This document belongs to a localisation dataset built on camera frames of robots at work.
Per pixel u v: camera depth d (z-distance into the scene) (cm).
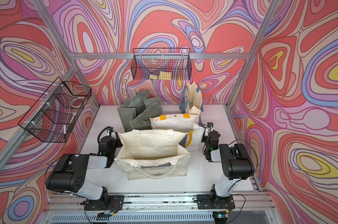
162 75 82
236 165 47
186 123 90
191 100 110
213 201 67
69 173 45
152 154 85
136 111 80
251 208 74
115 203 73
